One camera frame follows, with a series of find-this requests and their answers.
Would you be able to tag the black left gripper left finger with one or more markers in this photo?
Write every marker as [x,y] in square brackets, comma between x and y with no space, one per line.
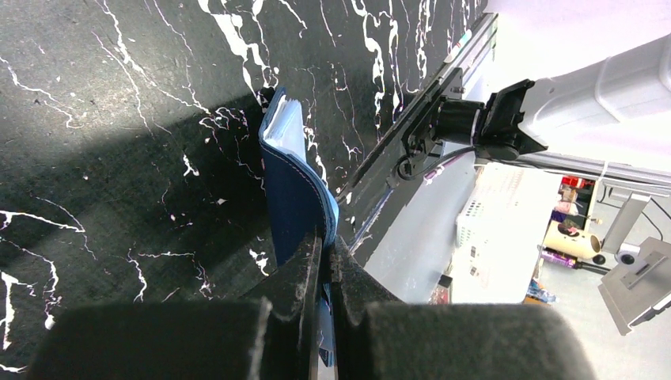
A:
[268,333]

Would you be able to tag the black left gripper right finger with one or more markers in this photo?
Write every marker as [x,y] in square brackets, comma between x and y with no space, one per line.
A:
[379,337]

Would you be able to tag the blue leather card holder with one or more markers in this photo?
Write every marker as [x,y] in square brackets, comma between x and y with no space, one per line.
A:
[303,217]

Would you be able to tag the white perforated crate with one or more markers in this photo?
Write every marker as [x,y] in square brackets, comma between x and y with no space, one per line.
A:
[499,233]

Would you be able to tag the cardboard tube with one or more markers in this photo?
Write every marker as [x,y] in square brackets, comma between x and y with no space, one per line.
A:
[571,241]

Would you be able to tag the green white marker pen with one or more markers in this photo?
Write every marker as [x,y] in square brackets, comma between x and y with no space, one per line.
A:
[455,51]

